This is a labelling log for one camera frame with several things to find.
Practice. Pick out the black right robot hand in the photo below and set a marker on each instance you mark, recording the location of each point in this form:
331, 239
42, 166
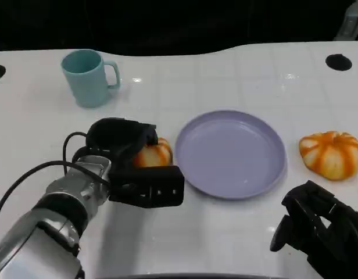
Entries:
336, 238

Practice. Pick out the lilac plate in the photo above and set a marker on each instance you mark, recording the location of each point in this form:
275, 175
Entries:
229, 155

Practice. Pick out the pale green mug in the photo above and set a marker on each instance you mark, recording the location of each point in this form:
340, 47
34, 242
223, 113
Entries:
86, 84

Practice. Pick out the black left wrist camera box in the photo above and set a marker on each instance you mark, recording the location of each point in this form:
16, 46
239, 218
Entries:
150, 186

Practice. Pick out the grey case in background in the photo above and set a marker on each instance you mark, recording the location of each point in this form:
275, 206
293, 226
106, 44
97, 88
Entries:
352, 23

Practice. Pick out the orange white toy bread roll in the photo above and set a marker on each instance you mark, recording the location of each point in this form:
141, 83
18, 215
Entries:
331, 157
158, 154

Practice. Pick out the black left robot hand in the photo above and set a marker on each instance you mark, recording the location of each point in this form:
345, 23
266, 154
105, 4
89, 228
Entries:
115, 136

